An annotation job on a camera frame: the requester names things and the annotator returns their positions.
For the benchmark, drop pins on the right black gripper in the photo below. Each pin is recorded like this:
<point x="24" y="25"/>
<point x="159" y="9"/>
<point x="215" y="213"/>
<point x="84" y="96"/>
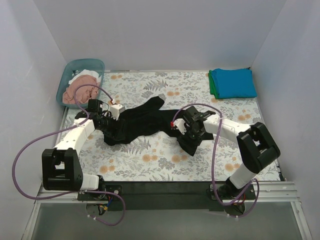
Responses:
<point x="188" y="128"/>

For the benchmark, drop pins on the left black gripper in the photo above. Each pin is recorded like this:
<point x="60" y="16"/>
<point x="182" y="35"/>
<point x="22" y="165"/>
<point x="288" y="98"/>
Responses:
<point x="110" y="126"/>

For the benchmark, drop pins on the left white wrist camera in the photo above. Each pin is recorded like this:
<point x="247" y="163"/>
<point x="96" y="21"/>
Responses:
<point x="116" y="109"/>

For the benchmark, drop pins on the folded blue t shirt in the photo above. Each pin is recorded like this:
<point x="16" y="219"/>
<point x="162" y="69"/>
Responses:
<point x="236" y="83"/>

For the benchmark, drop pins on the aluminium frame rail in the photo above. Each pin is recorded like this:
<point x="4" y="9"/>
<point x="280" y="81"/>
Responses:
<point x="269" y="191"/>

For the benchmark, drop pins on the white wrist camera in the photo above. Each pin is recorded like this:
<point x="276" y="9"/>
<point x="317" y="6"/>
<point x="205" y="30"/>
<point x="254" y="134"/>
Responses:
<point x="116" y="109"/>
<point x="179" y="124"/>

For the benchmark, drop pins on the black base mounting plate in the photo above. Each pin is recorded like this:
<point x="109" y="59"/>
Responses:
<point x="166" y="195"/>

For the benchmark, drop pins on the white t shirt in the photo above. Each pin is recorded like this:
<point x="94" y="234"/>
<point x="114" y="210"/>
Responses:
<point x="91" y="73"/>

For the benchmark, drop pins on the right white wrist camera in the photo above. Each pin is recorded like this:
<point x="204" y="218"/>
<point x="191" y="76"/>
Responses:
<point x="179" y="124"/>

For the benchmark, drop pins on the pink t shirt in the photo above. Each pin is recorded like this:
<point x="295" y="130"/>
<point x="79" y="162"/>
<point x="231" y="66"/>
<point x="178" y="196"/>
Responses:
<point x="83" y="88"/>

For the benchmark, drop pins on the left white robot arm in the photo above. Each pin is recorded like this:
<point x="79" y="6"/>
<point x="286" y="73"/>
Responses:
<point x="61" y="168"/>

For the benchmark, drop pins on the black t shirt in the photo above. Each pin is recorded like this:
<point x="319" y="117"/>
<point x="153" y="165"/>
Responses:
<point x="148" y="119"/>

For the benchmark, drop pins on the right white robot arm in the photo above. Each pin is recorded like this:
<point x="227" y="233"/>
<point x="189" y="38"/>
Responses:
<point x="257" y="147"/>

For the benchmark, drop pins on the teal plastic laundry bin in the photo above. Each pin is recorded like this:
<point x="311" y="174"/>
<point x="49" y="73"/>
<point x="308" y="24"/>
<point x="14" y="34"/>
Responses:
<point x="71" y="69"/>

